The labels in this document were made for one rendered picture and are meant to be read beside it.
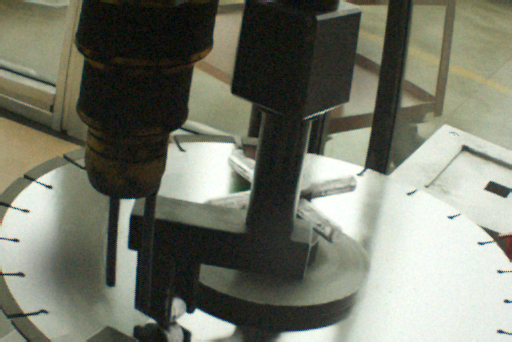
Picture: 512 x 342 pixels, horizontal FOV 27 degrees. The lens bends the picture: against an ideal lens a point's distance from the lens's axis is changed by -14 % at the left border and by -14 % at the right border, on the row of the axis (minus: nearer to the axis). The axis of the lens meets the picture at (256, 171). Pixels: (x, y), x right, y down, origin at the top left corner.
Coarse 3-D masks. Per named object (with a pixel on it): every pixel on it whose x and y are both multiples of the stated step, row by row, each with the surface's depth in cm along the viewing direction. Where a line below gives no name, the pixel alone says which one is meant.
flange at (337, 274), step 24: (312, 240) 64; (312, 264) 64; (336, 264) 65; (360, 264) 65; (216, 288) 61; (240, 288) 61; (264, 288) 61; (288, 288) 62; (312, 288) 62; (336, 288) 62; (360, 288) 63; (240, 312) 61; (264, 312) 60; (288, 312) 61; (312, 312) 61
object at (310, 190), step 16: (240, 160) 66; (304, 176) 64; (336, 176) 66; (352, 176) 66; (304, 192) 63; (320, 192) 65; (336, 192) 65; (240, 208) 62; (304, 208) 62; (320, 224) 61; (336, 224) 60; (336, 240) 60
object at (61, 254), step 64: (64, 192) 70; (192, 192) 73; (384, 192) 77; (0, 256) 61; (64, 256) 63; (128, 256) 64; (384, 256) 69; (448, 256) 69; (64, 320) 57; (128, 320) 58; (192, 320) 59; (256, 320) 60; (320, 320) 61; (384, 320) 62; (448, 320) 62
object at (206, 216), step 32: (288, 128) 53; (256, 160) 54; (288, 160) 54; (256, 192) 55; (288, 192) 54; (160, 224) 55; (192, 224) 55; (224, 224) 56; (256, 224) 55; (288, 224) 55; (160, 256) 56; (192, 256) 56; (224, 256) 55; (256, 256) 55; (288, 256) 55; (160, 288) 56; (192, 288) 58; (160, 320) 57
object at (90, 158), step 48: (96, 0) 42; (144, 0) 41; (192, 0) 42; (96, 48) 43; (144, 48) 42; (192, 48) 43; (96, 96) 44; (144, 96) 44; (96, 144) 45; (144, 144) 45; (144, 192) 46; (144, 240) 48; (144, 288) 49
